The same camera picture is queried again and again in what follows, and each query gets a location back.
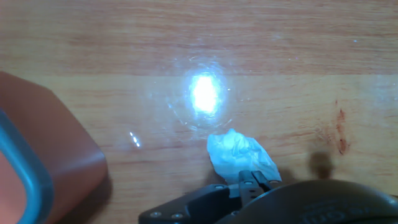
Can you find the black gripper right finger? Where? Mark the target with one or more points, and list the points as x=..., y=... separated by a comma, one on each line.
x=250, y=186

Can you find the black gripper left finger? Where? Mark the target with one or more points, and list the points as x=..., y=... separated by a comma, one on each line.
x=199, y=205

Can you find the white paper ball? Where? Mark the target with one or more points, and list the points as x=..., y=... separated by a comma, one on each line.
x=236, y=152

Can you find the orange trash can grey rim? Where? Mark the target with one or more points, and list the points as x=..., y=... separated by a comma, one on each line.
x=68, y=149

